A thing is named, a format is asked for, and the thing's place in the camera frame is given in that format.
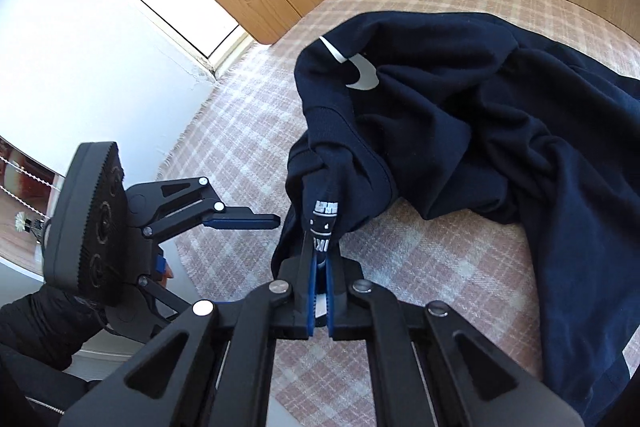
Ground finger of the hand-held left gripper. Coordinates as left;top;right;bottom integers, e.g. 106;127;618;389
127;177;282;238
137;275;195;324

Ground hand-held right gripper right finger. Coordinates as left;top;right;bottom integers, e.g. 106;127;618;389
326;241;586;427

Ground pink plaid cloth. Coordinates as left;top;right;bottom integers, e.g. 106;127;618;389
155;0;640;427

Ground person's left forearm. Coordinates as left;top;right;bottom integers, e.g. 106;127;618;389
0;284;108;373

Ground person's black jacket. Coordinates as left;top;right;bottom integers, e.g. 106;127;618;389
0;342;108;427

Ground navy blue sweatshirt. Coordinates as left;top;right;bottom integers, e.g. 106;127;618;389
270;12;640;425

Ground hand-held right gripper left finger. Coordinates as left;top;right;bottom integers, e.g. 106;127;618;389
60;234;321;427

